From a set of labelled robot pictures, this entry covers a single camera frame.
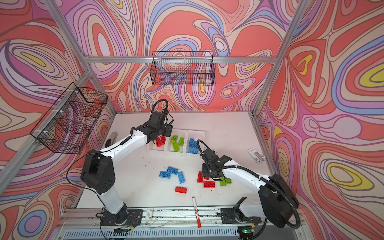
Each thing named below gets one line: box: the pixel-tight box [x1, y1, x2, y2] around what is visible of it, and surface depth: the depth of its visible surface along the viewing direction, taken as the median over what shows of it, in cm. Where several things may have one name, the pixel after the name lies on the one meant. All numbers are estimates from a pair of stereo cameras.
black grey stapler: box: [104, 131, 118, 148], surface depth 103 cm
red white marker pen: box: [192, 196, 202, 228], surface depth 75 cm
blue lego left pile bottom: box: [159, 171, 172, 179], surface depth 88 cm
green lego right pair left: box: [219, 176, 227, 187], surface depth 86 cm
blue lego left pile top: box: [166, 166, 179, 175], surface depth 90 cm
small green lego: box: [178, 137, 185, 146], surface depth 103 cm
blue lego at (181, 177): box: [177, 171, 186, 184], surface depth 87 cm
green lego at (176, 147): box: [172, 142, 180, 152], surface depth 100 cm
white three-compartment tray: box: [147, 128, 206, 158], surface depth 98 cm
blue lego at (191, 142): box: [189, 138, 195, 148], surface depth 101 cm
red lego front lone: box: [175, 186, 187, 194], surface depth 82 cm
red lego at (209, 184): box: [203, 181, 215, 188], surface depth 84 cm
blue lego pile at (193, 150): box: [188, 148, 199, 154], surface depth 98 cm
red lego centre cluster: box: [197, 171, 204, 184], surface depth 86 cm
